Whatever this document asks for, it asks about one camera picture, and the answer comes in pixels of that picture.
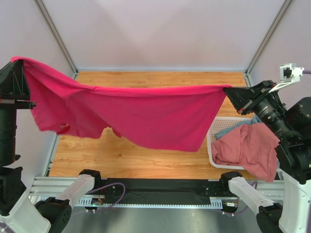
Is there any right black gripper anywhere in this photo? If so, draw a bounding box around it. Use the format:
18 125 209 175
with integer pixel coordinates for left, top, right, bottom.
223 76 294 138

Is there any magenta t shirt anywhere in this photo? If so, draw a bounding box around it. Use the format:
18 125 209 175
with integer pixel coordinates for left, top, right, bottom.
12 57 225 152

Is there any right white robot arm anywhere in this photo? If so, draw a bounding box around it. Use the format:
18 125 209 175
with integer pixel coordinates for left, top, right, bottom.
219 81 311 233

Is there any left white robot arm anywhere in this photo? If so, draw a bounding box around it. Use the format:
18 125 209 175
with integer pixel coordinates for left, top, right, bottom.
0 58 102 233

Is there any white laundry basket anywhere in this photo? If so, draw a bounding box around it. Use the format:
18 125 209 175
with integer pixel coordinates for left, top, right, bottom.
206 116 285 173

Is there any dusty pink t shirt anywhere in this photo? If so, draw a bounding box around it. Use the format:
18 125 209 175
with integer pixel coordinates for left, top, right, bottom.
211 123 279 183

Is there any black base mat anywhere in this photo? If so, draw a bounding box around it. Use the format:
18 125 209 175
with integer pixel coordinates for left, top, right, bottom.
102 178 223 204

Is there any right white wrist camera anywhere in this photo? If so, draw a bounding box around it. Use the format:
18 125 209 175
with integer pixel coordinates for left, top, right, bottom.
269 63 304 93

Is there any aluminium frame rail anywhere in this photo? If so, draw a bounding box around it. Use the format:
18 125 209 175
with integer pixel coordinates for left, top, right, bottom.
29 177 285 200

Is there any white slotted cable duct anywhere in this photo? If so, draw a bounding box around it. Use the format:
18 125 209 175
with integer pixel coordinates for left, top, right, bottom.
75 197 223 210

